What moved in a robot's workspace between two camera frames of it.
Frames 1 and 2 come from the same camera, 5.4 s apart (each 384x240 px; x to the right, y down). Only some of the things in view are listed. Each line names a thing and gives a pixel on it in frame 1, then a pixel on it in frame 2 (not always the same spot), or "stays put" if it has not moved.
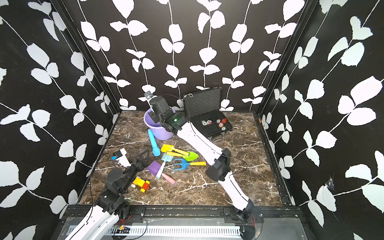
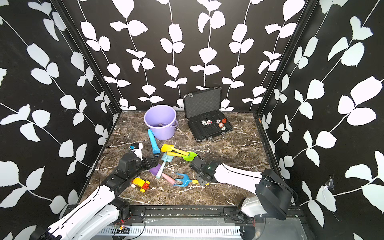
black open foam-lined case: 203,110 stays put
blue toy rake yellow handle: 184,164 to 186,180
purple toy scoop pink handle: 154,168 stays put
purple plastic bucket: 157,128 stays put
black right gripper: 154,115 to 199,179
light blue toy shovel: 165,158 stays put
